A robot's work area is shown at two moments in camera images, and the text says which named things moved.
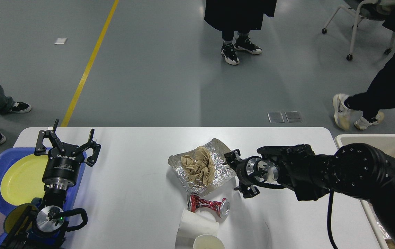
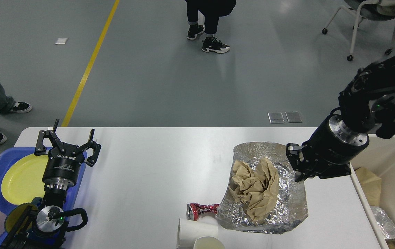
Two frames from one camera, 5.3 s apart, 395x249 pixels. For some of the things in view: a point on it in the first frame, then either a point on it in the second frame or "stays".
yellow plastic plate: x=22 y=181 stays
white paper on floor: x=61 y=40 stays
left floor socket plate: x=275 y=117 stays
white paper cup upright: x=208 y=241 stays
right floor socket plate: x=293 y=117 stays
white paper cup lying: x=204 y=221 stays
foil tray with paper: x=202 y=171 to x=262 y=195
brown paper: x=201 y=166 to x=257 y=190
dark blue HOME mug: x=20 y=222 stays
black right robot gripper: x=251 y=171 to x=333 y=143
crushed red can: x=222 y=207 to x=194 y=210
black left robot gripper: x=61 y=170 stays
